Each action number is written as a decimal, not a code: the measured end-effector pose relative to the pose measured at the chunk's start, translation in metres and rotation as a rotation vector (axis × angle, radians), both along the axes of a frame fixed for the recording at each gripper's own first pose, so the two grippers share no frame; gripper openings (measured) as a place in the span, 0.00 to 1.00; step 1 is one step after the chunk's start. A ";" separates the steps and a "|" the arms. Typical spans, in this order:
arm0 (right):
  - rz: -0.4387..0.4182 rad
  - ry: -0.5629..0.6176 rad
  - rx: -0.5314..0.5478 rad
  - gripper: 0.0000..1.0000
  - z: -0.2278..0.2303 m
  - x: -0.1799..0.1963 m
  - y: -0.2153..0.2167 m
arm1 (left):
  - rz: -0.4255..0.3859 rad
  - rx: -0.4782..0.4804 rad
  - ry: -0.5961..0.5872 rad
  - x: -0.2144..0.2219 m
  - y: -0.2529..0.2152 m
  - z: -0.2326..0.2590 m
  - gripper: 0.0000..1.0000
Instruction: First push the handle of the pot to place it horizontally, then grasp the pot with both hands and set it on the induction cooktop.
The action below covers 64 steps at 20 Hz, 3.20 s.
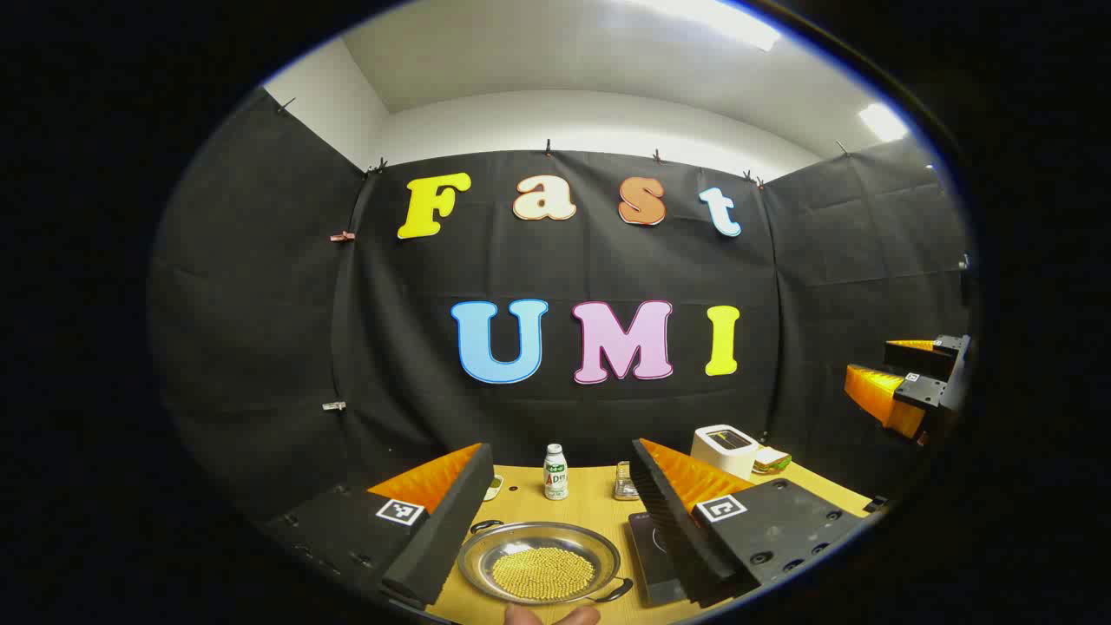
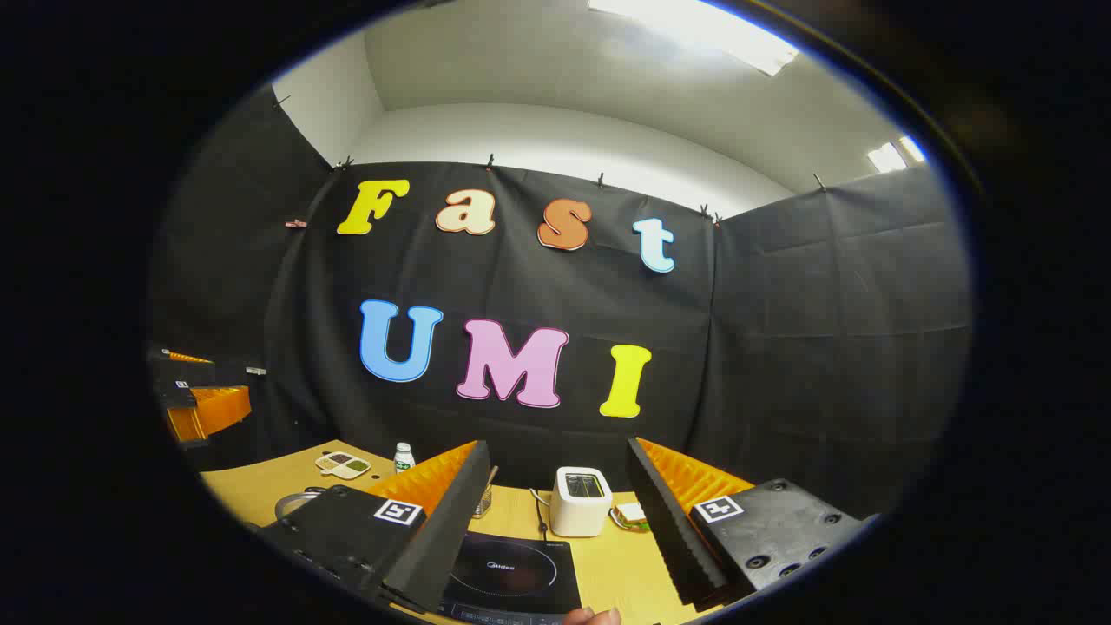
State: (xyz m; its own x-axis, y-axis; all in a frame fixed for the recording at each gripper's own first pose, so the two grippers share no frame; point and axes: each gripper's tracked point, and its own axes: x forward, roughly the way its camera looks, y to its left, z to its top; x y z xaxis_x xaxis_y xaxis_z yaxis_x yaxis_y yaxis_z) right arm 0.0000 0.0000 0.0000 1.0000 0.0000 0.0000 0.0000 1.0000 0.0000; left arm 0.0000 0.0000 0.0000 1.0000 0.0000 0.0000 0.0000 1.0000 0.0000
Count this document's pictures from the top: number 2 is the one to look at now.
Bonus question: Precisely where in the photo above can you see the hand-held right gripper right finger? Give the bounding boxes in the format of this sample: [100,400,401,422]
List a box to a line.
[627,437,869,609]

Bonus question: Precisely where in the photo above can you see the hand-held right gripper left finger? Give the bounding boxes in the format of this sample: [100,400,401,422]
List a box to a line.
[260,440,493,615]

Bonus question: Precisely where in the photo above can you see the black induction cooktop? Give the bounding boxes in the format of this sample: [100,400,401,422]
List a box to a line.
[438,531,582,625]

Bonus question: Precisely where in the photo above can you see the white toaster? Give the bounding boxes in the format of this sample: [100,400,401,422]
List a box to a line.
[549,466,614,538]

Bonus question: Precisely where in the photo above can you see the white divided sample dish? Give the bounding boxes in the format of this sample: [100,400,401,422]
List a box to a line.
[314,451,372,481]

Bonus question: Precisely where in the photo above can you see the row of black cloth clips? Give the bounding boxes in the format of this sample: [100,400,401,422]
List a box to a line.
[271,94,830,222]

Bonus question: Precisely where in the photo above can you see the small ceiling light panel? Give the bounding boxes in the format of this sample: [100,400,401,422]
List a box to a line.
[866,135,928,173]

